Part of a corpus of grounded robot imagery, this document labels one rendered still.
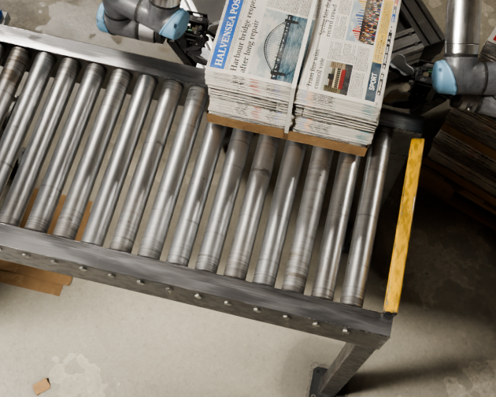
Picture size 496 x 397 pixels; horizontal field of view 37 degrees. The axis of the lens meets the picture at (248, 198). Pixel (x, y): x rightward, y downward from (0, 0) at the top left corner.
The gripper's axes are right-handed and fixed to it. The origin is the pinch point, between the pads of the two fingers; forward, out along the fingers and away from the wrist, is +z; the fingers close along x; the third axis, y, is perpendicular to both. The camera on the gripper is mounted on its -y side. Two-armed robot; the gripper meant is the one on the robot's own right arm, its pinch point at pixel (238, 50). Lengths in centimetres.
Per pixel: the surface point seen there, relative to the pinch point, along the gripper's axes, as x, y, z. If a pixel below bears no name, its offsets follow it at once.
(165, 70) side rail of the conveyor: -10.5, 0.6, -15.7
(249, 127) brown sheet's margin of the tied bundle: -22.5, 3.6, 7.9
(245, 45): -14.8, 24.0, 4.6
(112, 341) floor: -62, -79, -24
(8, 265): -46, -79, -65
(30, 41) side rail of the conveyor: -11, 1, -50
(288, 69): -18.4, 23.8, 14.6
